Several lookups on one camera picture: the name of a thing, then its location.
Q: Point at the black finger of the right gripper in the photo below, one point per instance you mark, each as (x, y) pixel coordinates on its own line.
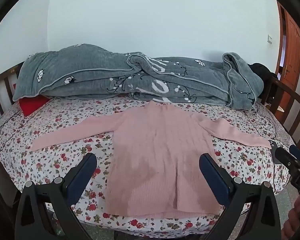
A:
(294, 151)
(284, 156)

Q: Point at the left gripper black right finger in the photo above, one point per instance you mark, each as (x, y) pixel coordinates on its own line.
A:
(262, 220)

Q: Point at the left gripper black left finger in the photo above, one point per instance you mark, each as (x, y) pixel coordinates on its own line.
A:
(45, 212)

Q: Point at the pink knit sweater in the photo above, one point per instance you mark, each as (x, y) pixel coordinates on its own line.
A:
(155, 166)

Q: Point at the black clothing on footboard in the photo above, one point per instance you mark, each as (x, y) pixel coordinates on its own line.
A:
(262, 71)

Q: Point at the person's right hand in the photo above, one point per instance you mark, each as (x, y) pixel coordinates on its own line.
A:
(292, 224)

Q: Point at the brown wooden door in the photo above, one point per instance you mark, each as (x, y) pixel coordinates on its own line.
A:
(288, 63)

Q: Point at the red pillow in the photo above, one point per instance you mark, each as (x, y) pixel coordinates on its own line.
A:
(30, 105)

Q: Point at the dark wooden bed headboard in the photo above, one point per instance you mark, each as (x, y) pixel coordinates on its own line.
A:
(7, 79)

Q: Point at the grey floral quilt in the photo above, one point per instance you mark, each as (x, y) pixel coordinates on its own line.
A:
(87, 71)

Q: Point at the white wall switch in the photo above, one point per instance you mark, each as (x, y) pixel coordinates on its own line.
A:
(269, 39)

